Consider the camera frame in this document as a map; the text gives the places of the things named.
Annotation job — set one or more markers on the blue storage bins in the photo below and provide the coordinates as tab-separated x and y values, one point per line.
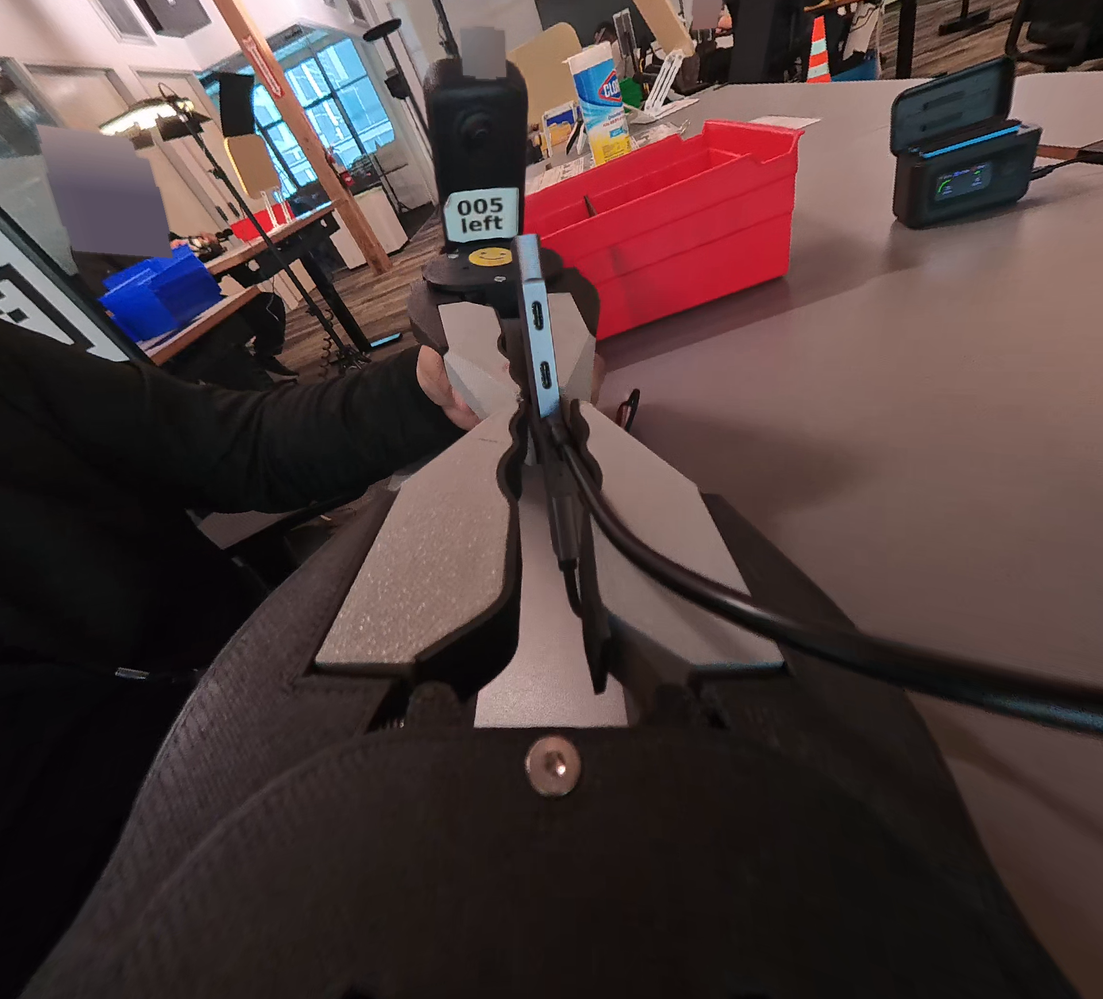
164	293

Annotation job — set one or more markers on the red plastic bin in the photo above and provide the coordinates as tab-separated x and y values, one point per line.
673	232

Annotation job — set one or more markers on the orange traffic cone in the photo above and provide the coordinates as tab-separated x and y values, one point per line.
819	51

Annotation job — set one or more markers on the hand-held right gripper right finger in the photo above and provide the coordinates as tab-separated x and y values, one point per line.
664	534

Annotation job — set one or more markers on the blue and black device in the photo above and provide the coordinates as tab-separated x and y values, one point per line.
962	155

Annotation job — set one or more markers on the white wipes canister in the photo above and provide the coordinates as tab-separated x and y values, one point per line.
598	95

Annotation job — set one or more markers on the grey usb hub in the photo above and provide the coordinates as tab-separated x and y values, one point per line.
540	327

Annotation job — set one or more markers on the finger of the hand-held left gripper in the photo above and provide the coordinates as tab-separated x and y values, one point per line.
574	353
474	353

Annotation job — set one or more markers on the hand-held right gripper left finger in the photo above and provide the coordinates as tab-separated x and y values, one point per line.
423	577

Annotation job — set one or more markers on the black and white marker board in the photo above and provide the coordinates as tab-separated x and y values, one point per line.
52	301

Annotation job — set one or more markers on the person's left hand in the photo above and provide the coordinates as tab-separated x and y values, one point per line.
445	388

